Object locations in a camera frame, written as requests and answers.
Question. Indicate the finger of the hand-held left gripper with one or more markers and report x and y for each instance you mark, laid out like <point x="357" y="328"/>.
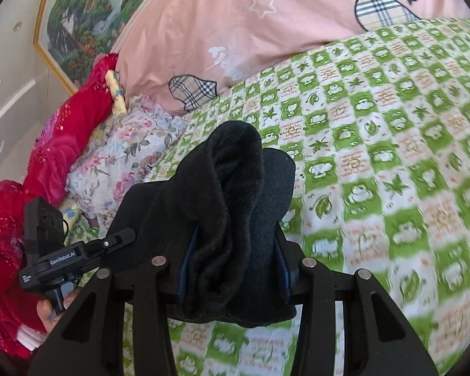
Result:
<point x="119" y="238"/>

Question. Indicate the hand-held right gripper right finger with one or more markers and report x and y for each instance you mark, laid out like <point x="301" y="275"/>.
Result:
<point x="317" y="286"/>

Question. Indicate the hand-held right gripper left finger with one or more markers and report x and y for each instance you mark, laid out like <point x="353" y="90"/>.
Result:
<point x="152" y="286"/>

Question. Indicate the black pants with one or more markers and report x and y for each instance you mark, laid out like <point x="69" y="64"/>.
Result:
<point x="227" y="211"/>

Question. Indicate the person's left hand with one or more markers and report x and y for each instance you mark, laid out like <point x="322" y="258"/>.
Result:
<point x="49" y="317"/>

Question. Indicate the red sequined cloth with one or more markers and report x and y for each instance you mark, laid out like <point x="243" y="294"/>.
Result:
<point x="62" y="156"/>

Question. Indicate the floral ruffled pillow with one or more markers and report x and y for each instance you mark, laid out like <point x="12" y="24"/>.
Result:
<point x="121" y="152"/>

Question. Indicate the white folded cloth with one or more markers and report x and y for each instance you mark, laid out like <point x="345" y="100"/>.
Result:
<point x="32" y="337"/>

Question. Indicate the green checkered bed sheet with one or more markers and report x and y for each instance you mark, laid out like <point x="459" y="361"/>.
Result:
<point x="376" y="164"/>

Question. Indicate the yellow printed cloth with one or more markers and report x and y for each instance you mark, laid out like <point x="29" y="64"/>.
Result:
<point x="116" y="92"/>

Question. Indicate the framed landscape painting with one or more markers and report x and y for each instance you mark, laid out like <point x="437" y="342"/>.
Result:
<point x="86" y="19"/>

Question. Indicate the pink pillow with plaid hearts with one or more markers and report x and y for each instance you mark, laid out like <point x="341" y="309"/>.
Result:
<point x="278" y="39"/>

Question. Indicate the white round wall fitting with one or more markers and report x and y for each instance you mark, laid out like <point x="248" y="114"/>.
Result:
<point x="18" y="26"/>

